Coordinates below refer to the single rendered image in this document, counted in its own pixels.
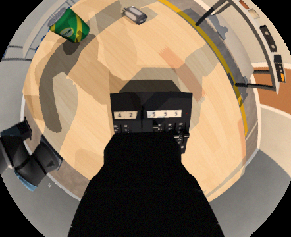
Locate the green and yellow drink can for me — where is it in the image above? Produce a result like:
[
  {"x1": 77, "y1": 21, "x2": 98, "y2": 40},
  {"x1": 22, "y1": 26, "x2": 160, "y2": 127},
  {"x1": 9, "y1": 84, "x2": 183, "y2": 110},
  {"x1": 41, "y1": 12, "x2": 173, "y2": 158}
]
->
[{"x1": 47, "y1": 7, "x2": 90, "y2": 44}]

